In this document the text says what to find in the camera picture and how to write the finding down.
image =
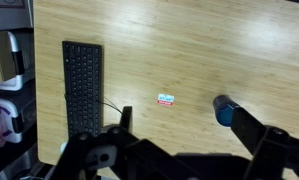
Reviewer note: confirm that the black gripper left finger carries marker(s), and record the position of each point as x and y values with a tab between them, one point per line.
127	120

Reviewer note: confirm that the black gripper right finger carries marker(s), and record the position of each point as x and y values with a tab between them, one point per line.
245	130

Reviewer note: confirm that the blue plastic cup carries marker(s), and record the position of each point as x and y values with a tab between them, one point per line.
222	110

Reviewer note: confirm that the small red white packet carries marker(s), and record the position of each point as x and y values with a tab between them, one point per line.
165	99

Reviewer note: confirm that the black computer keyboard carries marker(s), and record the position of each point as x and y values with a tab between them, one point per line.
82	86

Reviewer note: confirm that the white purple box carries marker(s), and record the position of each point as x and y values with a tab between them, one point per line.
5	120

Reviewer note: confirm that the white gold box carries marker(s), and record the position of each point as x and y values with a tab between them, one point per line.
2	56

